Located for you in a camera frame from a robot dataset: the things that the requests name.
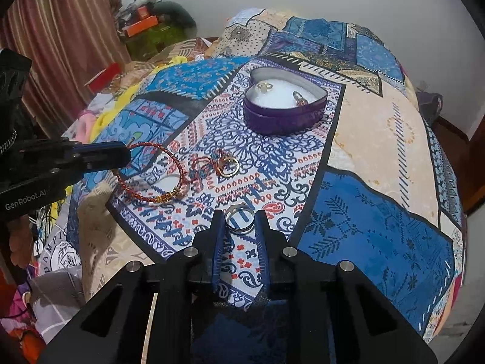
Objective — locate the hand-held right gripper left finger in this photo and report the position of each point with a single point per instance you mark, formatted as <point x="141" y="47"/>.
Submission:
<point x="218" y="248"/>

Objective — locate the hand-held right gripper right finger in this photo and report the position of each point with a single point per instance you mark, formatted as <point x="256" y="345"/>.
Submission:
<point x="262" y="250"/>

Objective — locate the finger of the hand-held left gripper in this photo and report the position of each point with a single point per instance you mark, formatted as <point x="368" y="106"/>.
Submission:
<point x="102" y="151"/>
<point x="75" y="170"/>

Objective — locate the purple heart-shaped tin box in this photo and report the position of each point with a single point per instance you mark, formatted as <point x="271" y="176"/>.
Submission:
<point x="280" y="115"/>

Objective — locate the yellow cloth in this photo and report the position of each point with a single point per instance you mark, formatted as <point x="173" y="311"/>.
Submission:
<point x="104" y="121"/>

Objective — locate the red box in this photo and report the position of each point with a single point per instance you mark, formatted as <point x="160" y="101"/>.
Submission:
<point x="106" y="77"/>

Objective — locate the white printed cloth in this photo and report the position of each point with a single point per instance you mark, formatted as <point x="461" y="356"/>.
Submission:
<point x="60" y="248"/>

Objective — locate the striped brown curtain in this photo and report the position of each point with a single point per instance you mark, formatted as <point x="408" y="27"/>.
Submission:
<point x="64" y="26"/>

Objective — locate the orange box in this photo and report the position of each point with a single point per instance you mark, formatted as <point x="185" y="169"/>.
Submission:
<point x="141" y="25"/>

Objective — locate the patchwork printed blanket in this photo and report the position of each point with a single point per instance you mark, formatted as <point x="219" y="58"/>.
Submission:
<point x="360" y="159"/>

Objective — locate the grey cloth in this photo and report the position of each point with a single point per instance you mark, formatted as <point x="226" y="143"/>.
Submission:
<point x="57" y="303"/>

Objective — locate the small metal pendant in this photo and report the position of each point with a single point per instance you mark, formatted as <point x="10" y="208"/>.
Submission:
<point x="299" y="99"/>

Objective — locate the purple bag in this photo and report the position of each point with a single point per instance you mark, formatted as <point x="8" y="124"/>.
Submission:
<point x="430" y="106"/>

